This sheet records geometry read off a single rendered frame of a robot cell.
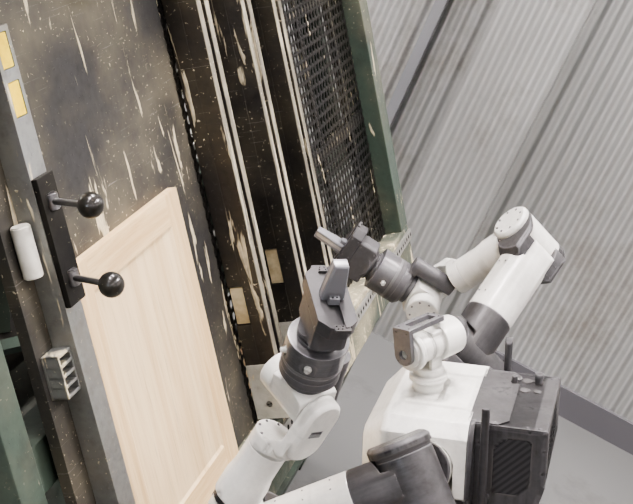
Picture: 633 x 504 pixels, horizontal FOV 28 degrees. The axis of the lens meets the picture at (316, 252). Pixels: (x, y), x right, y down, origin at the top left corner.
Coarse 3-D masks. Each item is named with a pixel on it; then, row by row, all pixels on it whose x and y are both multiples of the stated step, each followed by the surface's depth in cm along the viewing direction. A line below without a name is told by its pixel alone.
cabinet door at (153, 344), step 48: (144, 240) 216; (96, 288) 199; (144, 288) 215; (192, 288) 233; (96, 336) 197; (144, 336) 214; (192, 336) 232; (144, 384) 212; (192, 384) 230; (144, 432) 210; (192, 432) 228; (144, 480) 208; (192, 480) 226
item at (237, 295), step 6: (234, 288) 253; (240, 288) 253; (234, 294) 254; (240, 294) 253; (234, 300) 254; (240, 300) 254; (234, 306) 255; (240, 306) 254; (246, 306) 254; (240, 312) 255; (246, 312) 254; (240, 318) 255; (246, 318) 255
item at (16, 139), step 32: (0, 64) 175; (0, 96) 176; (0, 128) 178; (32, 128) 181; (32, 160) 180; (32, 192) 180; (32, 224) 182; (64, 320) 186; (96, 384) 192; (96, 416) 191; (96, 448) 192; (96, 480) 195; (128, 480) 199
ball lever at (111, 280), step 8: (72, 272) 185; (112, 272) 178; (72, 280) 185; (80, 280) 183; (88, 280) 182; (96, 280) 180; (104, 280) 177; (112, 280) 177; (120, 280) 177; (104, 288) 177; (112, 288) 177; (120, 288) 177; (112, 296) 178
